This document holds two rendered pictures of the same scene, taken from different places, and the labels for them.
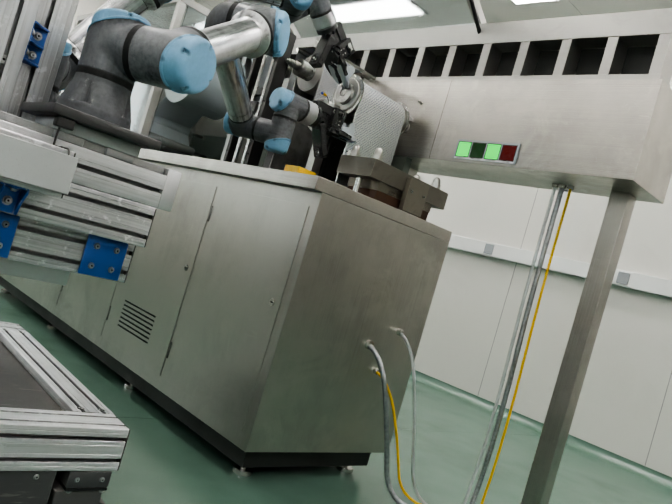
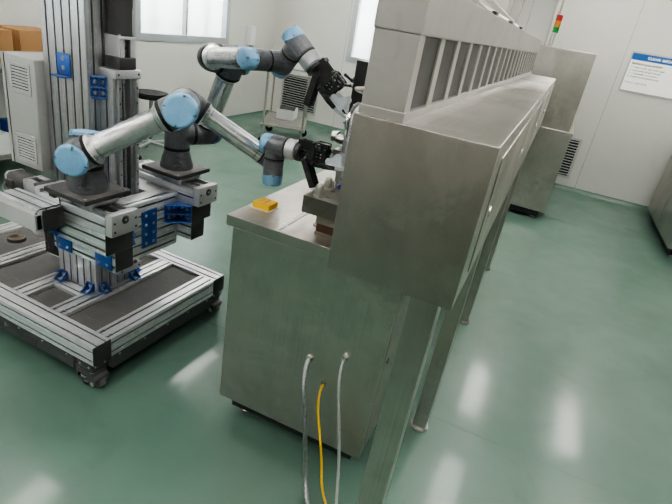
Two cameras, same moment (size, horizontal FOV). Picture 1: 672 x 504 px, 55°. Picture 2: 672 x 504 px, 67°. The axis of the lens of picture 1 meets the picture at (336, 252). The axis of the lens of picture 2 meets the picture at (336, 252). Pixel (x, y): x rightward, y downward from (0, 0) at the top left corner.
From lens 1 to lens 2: 2.29 m
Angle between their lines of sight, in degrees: 67
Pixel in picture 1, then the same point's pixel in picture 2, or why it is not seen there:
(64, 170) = (31, 221)
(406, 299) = (348, 329)
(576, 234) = not seen: outside the picture
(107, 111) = (71, 186)
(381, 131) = not seen: hidden behind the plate
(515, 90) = not seen: hidden behind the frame
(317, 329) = (255, 330)
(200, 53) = (64, 155)
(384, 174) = (317, 209)
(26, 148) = (18, 211)
